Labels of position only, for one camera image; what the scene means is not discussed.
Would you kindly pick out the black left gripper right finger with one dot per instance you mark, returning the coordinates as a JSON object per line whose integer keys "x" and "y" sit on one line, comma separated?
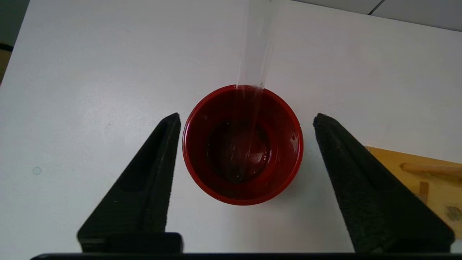
{"x": 375, "y": 202}

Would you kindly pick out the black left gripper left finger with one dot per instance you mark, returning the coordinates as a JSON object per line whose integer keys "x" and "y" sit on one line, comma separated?
{"x": 137, "y": 202}

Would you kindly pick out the wooden test tube rack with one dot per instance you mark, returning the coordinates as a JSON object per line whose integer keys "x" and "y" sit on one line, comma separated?
{"x": 433, "y": 187}

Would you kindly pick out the blue pigment glass test tube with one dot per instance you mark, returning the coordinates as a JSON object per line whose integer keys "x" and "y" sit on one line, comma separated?
{"x": 258, "y": 54}

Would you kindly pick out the red plastic cup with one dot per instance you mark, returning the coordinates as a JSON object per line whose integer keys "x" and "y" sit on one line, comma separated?
{"x": 281, "y": 173}

